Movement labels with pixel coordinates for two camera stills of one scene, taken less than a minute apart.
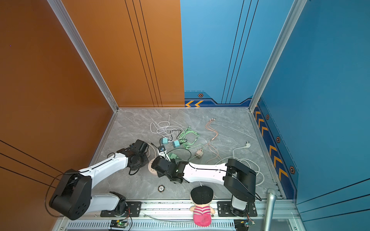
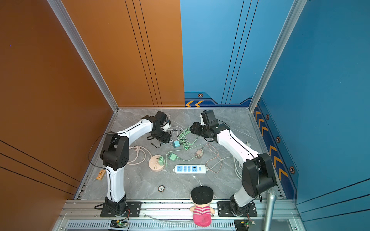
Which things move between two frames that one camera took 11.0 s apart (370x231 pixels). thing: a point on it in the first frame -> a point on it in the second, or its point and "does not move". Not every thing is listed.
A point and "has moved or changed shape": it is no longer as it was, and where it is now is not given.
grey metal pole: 271,195 does not move
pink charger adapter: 199,152 does not move
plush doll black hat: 202,196 does not move
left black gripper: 146,161 -> 165,138
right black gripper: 159,174 -> 196,125
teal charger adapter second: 176,143 does not move
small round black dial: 161,188 does not move
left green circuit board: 118,224 does not move
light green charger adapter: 173,156 has moved or changed shape
